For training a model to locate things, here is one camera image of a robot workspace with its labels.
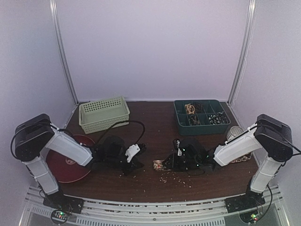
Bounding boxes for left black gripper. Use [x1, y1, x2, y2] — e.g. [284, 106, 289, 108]
[106, 153, 144, 177]

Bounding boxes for patterned paisley necktie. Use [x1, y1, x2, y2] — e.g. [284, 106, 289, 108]
[153, 153, 251, 171]

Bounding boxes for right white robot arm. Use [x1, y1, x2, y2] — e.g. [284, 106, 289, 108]
[162, 114, 293, 208]

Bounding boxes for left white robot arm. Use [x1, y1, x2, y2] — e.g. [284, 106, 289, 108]
[10, 113, 146, 209]

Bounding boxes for dark green compartment organizer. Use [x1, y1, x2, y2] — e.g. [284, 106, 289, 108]
[174, 99, 231, 136]

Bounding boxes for tan rubber bands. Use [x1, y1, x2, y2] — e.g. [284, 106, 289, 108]
[184, 104, 196, 115]

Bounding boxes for pale green plastic basket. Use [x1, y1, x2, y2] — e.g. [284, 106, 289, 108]
[79, 96, 130, 134]

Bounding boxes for black white small clips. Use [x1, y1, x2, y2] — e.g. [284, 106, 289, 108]
[207, 112, 230, 125]

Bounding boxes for red round tray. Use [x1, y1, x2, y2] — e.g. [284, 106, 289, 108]
[46, 135, 94, 183]

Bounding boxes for striped ceramic mug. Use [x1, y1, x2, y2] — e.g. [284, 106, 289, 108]
[226, 126, 244, 141]

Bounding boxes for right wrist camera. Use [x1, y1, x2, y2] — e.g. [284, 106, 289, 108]
[173, 139, 182, 156]

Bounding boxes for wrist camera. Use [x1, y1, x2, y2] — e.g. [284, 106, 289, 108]
[173, 139, 182, 156]
[125, 143, 146, 163]

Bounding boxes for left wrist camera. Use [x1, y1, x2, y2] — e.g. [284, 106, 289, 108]
[125, 143, 146, 163]

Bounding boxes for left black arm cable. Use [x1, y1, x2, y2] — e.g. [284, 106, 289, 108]
[97, 120, 146, 148]

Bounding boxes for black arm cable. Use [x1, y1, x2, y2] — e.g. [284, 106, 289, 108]
[97, 120, 146, 148]
[265, 138, 301, 212]

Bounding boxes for black hair ties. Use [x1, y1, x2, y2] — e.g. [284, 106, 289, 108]
[192, 101, 206, 112]

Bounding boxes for front aluminium rail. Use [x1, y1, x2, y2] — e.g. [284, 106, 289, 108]
[18, 186, 290, 226]

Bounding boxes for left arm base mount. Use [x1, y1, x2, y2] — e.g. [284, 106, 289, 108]
[41, 188, 84, 226]

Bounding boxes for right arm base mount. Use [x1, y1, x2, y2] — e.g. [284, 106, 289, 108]
[224, 192, 266, 224]

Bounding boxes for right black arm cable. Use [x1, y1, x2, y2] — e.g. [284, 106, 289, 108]
[265, 138, 301, 212]

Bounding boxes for right aluminium frame post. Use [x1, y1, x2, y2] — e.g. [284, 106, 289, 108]
[227, 0, 257, 107]

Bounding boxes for aluminium frame post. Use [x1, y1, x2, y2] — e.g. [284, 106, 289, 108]
[227, 0, 257, 107]
[49, 0, 79, 105]

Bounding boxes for left aluminium frame post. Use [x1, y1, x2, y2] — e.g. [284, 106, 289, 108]
[49, 0, 79, 105]

